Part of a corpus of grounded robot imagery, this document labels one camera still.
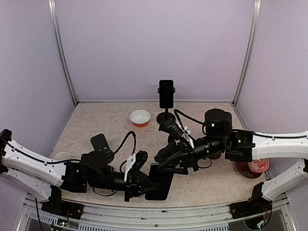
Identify right aluminium frame post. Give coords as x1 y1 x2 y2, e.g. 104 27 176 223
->
232 0 261 107

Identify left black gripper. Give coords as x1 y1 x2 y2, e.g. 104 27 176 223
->
88 171 160 203

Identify right flat black phone stand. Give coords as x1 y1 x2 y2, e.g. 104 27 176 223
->
209 152 222 159

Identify red patterned bowl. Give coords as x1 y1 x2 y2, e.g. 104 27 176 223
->
248 158 270 173

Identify flat black phone stand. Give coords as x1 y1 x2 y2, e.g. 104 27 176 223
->
209 152 222 159
90 133 114 163

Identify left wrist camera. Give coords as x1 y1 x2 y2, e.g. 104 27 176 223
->
124 151 148 182

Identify left flat black phone stand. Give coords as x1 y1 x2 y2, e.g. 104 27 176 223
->
90 133 114 163

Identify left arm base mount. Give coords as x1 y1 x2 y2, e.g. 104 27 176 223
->
41 185 84 220

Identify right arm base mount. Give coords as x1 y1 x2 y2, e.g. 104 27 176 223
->
230 182 272 219

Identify left aluminium frame post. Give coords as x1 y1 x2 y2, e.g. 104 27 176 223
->
48 0 79 107

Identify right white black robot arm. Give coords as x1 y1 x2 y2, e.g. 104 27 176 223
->
154 108 308 214

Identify black pole phone stand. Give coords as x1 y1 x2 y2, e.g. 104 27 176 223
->
156 108 176 125
158 118 175 143

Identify light blue mug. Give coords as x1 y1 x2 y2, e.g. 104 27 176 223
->
53 152 70 161

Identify orange white bowl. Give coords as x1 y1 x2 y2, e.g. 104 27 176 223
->
129 110 151 128

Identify black teal phone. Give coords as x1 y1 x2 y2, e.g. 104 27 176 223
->
157 79 175 109

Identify aluminium frame post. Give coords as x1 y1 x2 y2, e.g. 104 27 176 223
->
232 0 261 107
48 0 79 107

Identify dark red saucer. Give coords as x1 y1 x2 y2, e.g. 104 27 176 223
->
235 162 262 179

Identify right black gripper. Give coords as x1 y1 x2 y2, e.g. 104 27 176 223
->
154 136 228 175

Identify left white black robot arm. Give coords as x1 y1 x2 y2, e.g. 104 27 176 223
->
0 129 160 214

